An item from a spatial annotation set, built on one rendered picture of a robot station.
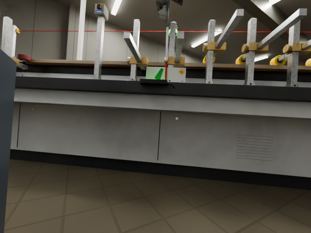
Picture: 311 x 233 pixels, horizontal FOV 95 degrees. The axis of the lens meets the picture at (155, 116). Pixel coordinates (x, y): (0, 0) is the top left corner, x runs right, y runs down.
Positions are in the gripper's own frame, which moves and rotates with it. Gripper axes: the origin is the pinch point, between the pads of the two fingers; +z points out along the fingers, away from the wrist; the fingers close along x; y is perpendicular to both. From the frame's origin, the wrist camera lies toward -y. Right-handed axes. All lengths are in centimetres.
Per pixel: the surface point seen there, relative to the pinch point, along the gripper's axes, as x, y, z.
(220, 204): 1, -39, 105
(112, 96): -10, 34, 47
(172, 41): -8.3, -4.2, 8.0
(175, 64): -8.6, -7.3, 23.4
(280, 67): -25, -82, 15
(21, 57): -17, 115, 20
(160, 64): -24.6, 4.3, 17.9
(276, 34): 7, -57, 11
